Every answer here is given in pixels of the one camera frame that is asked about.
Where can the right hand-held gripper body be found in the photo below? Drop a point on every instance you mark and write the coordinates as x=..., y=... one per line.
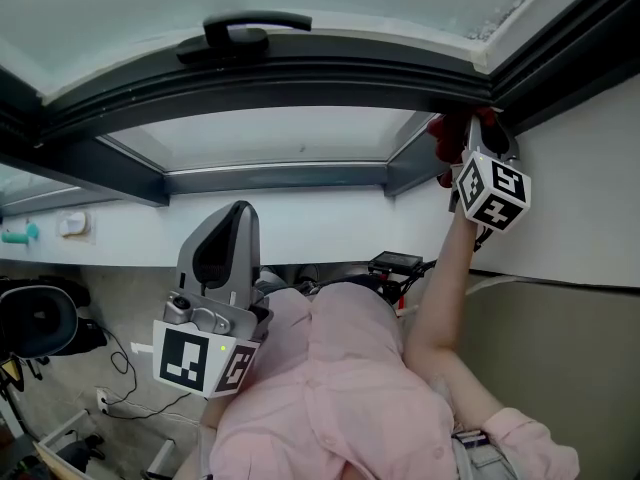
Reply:
x=492, y=193

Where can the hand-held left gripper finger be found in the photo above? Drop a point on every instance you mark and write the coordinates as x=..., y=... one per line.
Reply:
x=186, y=268
x=250, y=258

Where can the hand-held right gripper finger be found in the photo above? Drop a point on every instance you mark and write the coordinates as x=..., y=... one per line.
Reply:
x=511, y=148
x=474, y=135

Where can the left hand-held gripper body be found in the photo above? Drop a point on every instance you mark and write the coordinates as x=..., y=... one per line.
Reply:
x=190, y=358

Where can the dark red cloth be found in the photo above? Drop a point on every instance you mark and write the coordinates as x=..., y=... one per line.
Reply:
x=447, y=138

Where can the white window sill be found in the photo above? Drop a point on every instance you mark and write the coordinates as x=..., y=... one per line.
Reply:
x=310, y=223

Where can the person's left forearm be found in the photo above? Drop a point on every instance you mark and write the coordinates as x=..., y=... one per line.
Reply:
x=215, y=410

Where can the person's right forearm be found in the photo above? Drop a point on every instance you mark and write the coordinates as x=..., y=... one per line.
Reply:
x=440, y=308

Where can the person's dark shoe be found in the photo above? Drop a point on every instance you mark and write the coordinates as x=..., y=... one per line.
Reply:
x=310, y=272

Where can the white power strip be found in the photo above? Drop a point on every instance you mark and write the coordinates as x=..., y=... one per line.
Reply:
x=102, y=400

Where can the black bag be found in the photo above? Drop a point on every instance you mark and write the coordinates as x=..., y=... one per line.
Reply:
x=92, y=338

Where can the small black box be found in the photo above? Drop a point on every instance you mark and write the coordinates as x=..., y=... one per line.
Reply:
x=395, y=262

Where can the bagged white slipper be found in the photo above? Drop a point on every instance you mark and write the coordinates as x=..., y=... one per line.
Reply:
x=75, y=223

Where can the small low glass pane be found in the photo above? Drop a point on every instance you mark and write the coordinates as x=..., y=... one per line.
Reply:
x=260, y=135

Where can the person's pink shirt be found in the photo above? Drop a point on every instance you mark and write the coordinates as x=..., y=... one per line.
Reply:
x=325, y=393

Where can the small teal cap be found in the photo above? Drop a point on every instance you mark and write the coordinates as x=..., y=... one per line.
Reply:
x=33, y=230

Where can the black office chair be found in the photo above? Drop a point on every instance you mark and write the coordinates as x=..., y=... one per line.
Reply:
x=35, y=323

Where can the open light wooden box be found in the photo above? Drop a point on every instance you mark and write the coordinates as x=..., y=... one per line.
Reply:
x=55, y=463

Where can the teal tube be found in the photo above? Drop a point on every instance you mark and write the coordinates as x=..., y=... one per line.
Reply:
x=15, y=238

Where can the person's grey trousers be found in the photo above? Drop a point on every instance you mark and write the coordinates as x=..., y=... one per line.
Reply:
x=480, y=460

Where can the dark fixed window frame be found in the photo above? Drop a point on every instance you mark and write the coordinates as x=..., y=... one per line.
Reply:
x=120, y=178

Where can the red plastic frame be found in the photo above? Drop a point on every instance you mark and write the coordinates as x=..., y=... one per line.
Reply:
x=402, y=305

